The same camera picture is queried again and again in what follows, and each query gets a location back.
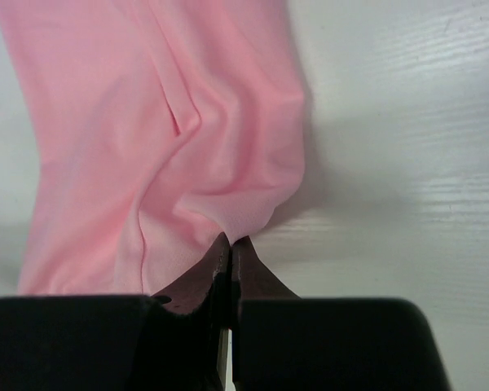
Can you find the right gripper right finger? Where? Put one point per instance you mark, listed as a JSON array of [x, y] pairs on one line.
[[267, 331]]

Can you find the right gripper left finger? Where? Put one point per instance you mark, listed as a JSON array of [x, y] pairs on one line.
[[195, 337]]

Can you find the pink t shirt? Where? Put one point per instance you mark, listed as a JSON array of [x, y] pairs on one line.
[[160, 125]]

